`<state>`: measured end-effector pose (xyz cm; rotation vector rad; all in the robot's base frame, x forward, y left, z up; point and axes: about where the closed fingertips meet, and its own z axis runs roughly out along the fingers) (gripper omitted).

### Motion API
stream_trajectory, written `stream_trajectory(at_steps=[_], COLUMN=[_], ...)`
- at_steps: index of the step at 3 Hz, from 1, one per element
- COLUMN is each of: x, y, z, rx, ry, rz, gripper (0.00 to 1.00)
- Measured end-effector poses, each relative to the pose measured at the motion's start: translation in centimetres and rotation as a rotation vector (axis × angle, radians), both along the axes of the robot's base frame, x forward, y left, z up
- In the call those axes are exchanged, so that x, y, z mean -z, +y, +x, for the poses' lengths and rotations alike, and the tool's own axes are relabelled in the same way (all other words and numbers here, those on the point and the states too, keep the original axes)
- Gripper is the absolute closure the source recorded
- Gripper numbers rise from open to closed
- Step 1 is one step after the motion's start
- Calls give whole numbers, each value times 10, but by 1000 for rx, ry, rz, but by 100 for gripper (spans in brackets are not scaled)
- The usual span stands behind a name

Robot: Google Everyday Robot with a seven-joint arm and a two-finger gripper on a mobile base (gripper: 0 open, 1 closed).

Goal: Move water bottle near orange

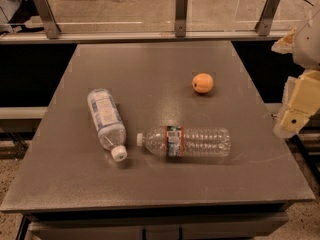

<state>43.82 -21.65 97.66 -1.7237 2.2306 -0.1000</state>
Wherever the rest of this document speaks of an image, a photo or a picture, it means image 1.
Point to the white rounded gripper body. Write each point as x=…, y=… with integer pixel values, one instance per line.
x=308, y=47

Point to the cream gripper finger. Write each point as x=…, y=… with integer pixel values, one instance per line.
x=300, y=101
x=285, y=44

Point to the metal bracket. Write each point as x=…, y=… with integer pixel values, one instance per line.
x=264, y=24
x=181, y=7
x=50, y=26

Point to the metal rail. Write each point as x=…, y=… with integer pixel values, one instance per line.
x=78, y=38

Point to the right metal bracket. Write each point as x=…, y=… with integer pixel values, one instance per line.
x=264, y=24

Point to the left metal bracket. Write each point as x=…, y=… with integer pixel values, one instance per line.
x=50, y=26

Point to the clear bottle with orange label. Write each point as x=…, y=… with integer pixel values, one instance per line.
x=179, y=141

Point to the clear bottle with blue label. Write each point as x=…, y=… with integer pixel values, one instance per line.
x=108, y=123

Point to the orange fruit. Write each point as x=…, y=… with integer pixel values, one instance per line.
x=202, y=83

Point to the clear acrylic barrier panel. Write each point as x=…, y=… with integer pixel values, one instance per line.
x=98, y=16

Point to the middle metal bracket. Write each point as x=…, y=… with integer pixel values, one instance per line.
x=181, y=7

